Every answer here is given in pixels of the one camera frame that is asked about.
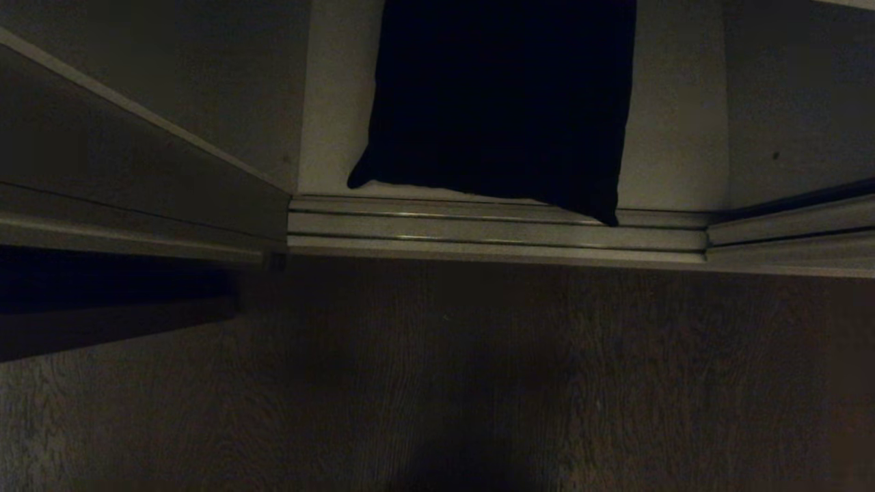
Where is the white wardrobe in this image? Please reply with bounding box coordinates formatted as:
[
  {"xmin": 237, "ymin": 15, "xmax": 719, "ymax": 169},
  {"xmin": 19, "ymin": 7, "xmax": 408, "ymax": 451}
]
[{"xmin": 296, "ymin": 0, "xmax": 731, "ymax": 213}]

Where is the white sliding wardrobe door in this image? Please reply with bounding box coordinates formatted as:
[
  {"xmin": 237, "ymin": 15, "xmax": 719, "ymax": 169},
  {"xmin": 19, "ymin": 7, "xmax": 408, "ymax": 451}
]
[
  {"xmin": 0, "ymin": 0, "xmax": 313, "ymax": 264},
  {"xmin": 723, "ymin": 0, "xmax": 875, "ymax": 211}
]

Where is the black cushion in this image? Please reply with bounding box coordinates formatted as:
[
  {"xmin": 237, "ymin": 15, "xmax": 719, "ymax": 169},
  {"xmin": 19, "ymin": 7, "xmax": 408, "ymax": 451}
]
[{"xmin": 347, "ymin": 0, "xmax": 638, "ymax": 227}]

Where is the metal sliding door track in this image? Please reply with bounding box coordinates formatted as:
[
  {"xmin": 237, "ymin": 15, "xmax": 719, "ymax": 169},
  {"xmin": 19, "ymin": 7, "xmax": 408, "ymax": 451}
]
[{"xmin": 0, "ymin": 178, "xmax": 875, "ymax": 279}]

